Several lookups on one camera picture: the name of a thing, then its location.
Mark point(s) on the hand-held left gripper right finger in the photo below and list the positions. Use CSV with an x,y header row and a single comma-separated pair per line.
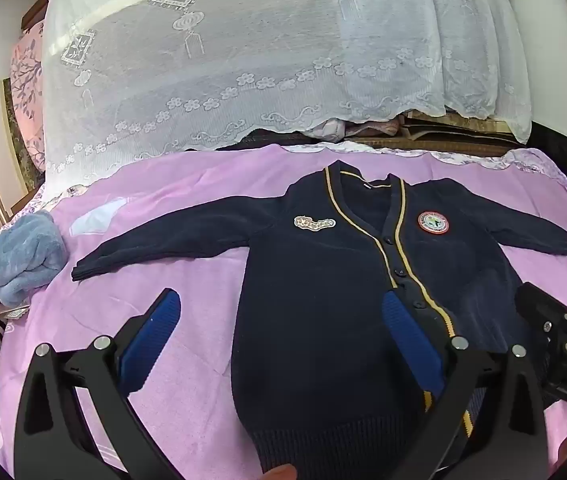
x,y
411,345

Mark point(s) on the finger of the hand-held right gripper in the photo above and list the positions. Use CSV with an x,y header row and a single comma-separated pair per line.
x,y
556,317

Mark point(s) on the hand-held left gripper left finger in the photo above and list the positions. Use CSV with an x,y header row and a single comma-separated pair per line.
x,y
151,345

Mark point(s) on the navy knit cardigan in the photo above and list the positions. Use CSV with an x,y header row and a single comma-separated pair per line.
x,y
313,285

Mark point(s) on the person's left hand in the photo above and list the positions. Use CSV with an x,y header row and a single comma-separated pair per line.
x,y
279,473

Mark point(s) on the purple bedsheet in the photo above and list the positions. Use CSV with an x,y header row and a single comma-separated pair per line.
x,y
163,195

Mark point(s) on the blue fluffy towel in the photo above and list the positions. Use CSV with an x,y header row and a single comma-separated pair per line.
x,y
23,255

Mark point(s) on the brown woven mat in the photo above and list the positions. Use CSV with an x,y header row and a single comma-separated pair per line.
x,y
438,132

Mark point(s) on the pink cloth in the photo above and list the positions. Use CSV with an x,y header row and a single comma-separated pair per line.
x,y
333,130

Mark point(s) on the pink floral pillow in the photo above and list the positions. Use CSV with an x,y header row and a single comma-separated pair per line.
x,y
26,85

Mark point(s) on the white lace cover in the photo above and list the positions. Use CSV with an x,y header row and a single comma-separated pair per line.
x,y
263,35

